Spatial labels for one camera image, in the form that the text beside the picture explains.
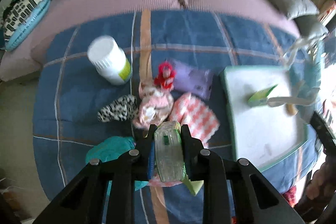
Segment yellow-green cloth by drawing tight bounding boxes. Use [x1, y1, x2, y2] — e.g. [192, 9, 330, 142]
[182, 175, 205, 196]

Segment teal cloth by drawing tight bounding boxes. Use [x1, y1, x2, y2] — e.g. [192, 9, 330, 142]
[85, 136, 150, 190]

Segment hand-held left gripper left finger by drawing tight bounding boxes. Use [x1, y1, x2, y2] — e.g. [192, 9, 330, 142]
[33, 124, 158, 224]

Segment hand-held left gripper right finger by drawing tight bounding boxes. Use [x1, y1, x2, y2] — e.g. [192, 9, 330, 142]
[181, 124, 305, 224]

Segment white plastic bottle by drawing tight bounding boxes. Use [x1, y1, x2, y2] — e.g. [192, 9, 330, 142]
[87, 35, 132, 85]

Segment purple packet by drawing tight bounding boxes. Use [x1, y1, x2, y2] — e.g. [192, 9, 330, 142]
[172, 60, 213, 100]

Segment person's right hand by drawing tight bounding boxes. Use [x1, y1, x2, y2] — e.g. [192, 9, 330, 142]
[306, 158, 336, 201]

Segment light teal bag white handles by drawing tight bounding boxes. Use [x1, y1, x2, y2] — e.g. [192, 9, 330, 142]
[282, 36, 326, 119]

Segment green tissue packet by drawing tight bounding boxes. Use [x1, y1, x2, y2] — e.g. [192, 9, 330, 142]
[154, 120, 187, 182]
[247, 84, 279, 107]

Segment leopard print scrunchie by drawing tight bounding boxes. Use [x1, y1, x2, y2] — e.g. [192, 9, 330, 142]
[97, 95, 138, 123]

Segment pink white checkered cloth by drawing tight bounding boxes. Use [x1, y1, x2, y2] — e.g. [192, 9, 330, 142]
[168, 93, 220, 146]

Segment white box with teal rim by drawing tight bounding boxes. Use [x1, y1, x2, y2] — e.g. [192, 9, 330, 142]
[220, 66, 310, 172]

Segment red yarn doll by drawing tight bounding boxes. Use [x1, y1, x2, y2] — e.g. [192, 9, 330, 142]
[154, 61, 176, 90]

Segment blue plaid blanket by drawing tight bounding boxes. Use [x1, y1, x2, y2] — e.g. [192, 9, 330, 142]
[33, 10, 323, 224]

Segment pink baby garment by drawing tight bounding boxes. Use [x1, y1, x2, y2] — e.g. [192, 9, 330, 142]
[133, 82, 174, 130]

